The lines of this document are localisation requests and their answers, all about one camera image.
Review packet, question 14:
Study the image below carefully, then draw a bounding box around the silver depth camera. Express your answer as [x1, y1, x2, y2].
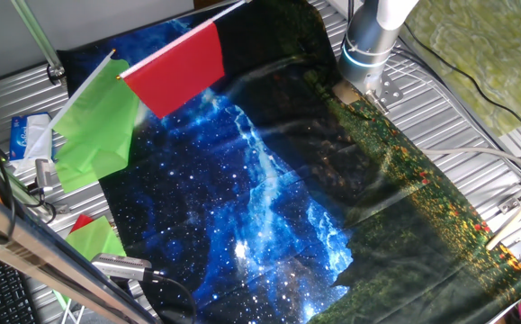
[90, 252, 154, 284]
[33, 157, 57, 190]

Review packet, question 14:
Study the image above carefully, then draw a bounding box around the white slanted bar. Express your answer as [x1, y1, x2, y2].
[484, 195, 521, 251]

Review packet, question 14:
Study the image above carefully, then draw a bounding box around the large green flag white pole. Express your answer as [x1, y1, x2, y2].
[14, 48, 140, 194]

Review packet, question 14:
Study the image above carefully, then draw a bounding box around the tan cardboard piece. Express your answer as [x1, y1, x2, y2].
[331, 82, 361, 105]

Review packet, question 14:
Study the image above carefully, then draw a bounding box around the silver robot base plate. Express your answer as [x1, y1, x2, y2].
[363, 71, 404, 114]

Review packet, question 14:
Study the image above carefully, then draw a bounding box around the blue white tissue pack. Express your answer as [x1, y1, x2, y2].
[8, 112, 54, 175]

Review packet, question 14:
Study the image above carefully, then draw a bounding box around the red flag with white pole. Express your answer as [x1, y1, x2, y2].
[115, 0, 248, 120]

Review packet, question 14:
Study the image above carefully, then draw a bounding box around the galaxy and meadow printed cloth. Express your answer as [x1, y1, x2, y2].
[57, 0, 521, 324]

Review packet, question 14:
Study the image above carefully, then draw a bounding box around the aluminium frame bar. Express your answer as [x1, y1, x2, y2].
[0, 177, 160, 324]

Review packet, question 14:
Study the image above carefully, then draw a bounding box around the yellow green patterned cloth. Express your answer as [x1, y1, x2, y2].
[403, 0, 521, 136]

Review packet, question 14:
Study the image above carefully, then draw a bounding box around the small green flag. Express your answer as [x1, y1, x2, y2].
[64, 215, 127, 263]

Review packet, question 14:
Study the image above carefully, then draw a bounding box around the metal stand rod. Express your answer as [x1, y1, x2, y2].
[10, 0, 67, 86]

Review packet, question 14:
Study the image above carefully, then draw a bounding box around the black camera cable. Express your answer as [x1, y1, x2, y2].
[150, 272, 198, 324]

